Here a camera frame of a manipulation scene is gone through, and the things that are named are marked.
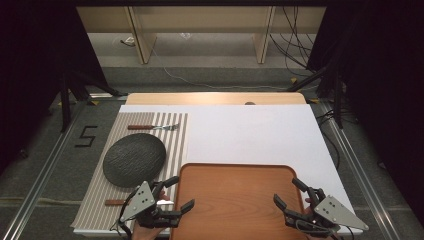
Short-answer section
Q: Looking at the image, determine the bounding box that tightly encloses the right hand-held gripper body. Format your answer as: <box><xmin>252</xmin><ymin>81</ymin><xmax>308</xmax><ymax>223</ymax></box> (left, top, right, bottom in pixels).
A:
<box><xmin>283</xmin><ymin>188</ymin><xmax>370</xmax><ymax>238</ymax></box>

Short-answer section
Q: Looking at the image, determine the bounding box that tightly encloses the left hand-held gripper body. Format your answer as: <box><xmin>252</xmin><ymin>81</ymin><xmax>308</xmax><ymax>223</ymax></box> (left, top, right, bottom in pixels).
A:
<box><xmin>118</xmin><ymin>180</ymin><xmax>183</xmax><ymax>230</ymax></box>

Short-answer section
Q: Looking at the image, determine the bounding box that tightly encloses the wooden-handled table knife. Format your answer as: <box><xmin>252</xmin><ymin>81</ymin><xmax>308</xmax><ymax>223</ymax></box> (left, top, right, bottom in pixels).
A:
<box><xmin>104</xmin><ymin>198</ymin><xmax>175</xmax><ymax>207</ymax></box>

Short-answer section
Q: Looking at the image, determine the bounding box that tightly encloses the person's right hand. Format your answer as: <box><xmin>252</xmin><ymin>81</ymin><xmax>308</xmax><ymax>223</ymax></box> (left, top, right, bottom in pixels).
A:
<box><xmin>303</xmin><ymin>197</ymin><xmax>334</xmax><ymax>240</ymax></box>

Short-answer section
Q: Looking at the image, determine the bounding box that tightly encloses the person's left hand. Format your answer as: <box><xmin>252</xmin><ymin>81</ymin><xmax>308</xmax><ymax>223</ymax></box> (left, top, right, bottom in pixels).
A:
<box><xmin>131</xmin><ymin>190</ymin><xmax>171</xmax><ymax>240</ymax></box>

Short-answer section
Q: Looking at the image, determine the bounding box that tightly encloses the black round plate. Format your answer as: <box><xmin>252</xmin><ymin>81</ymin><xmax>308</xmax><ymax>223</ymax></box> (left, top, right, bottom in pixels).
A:
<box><xmin>102</xmin><ymin>132</ymin><xmax>167</xmax><ymax>189</ymax></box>

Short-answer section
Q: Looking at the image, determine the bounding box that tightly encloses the striped placemat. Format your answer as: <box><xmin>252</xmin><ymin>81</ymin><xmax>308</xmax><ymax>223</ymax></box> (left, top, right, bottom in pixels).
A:
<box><xmin>70</xmin><ymin>111</ymin><xmax>189</xmax><ymax>232</ymax></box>

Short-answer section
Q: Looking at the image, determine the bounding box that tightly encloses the brown wooden tray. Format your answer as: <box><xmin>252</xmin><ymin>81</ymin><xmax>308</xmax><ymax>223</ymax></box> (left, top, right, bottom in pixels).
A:
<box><xmin>169</xmin><ymin>162</ymin><xmax>310</xmax><ymax>240</ymax></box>

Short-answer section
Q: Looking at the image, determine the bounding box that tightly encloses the white table board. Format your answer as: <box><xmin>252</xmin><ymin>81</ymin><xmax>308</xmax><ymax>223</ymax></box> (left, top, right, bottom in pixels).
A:
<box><xmin>73</xmin><ymin>104</ymin><xmax>364</xmax><ymax>238</ymax></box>

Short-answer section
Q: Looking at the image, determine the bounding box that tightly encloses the light wooden table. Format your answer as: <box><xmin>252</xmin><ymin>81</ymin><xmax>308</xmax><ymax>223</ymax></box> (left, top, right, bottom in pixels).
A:
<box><xmin>125</xmin><ymin>92</ymin><xmax>308</xmax><ymax>106</ymax></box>

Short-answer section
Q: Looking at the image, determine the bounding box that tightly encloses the black stand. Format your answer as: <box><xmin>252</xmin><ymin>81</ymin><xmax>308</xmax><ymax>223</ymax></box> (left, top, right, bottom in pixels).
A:
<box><xmin>59</xmin><ymin>68</ymin><xmax>128</xmax><ymax>133</ymax></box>
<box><xmin>286</xmin><ymin>43</ymin><xmax>345</xmax><ymax>130</ymax></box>

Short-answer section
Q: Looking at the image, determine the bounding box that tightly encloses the light wooden shelf unit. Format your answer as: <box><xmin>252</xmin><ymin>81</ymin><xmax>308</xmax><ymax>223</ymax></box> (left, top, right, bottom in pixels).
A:
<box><xmin>75</xmin><ymin>5</ymin><xmax>328</xmax><ymax>65</ymax></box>

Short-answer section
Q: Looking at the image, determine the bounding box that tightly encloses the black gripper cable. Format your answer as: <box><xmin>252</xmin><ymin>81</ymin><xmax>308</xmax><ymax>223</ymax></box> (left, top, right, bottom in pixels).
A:
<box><xmin>109</xmin><ymin>188</ymin><xmax>139</xmax><ymax>240</ymax></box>
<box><xmin>294</xmin><ymin>218</ymin><xmax>356</xmax><ymax>240</ymax></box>

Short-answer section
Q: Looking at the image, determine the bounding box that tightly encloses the metal floor rail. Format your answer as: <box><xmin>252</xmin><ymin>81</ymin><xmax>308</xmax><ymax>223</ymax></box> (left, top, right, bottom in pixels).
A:
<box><xmin>316</xmin><ymin>99</ymin><xmax>404</xmax><ymax>240</ymax></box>
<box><xmin>1</xmin><ymin>96</ymin><xmax>101</xmax><ymax>240</ymax></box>

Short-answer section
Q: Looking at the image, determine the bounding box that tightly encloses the wooden-handled fork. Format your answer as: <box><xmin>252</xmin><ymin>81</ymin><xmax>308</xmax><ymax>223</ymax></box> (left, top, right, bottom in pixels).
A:
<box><xmin>127</xmin><ymin>123</ymin><xmax>181</xmax><ymax>132</ymax></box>

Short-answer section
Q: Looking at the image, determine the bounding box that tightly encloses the bundle of black cables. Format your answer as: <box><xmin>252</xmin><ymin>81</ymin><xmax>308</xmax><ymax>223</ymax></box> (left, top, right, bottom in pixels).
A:
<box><xmin>269</xmin><ymin>5</ymin><xmax>322</xmax><ymax>78</ymax></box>

